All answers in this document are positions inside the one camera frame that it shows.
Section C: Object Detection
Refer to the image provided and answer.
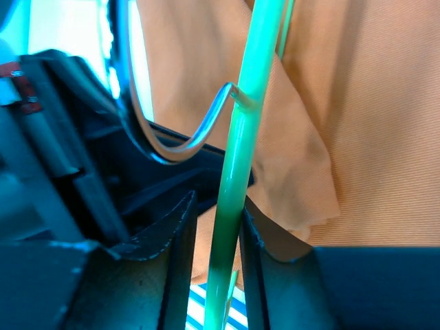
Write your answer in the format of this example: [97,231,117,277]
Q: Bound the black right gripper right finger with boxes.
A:
[240,199,439,329]

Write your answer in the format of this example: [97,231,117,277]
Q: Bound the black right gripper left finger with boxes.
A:
[1,191,197,329]

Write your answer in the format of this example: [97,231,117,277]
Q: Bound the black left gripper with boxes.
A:
[19,49,224,241]

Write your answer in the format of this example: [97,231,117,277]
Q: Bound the orange trousers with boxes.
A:
[135,0,440,286]

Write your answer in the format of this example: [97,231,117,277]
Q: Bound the green plastic hanger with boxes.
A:
[118,1,285,329]

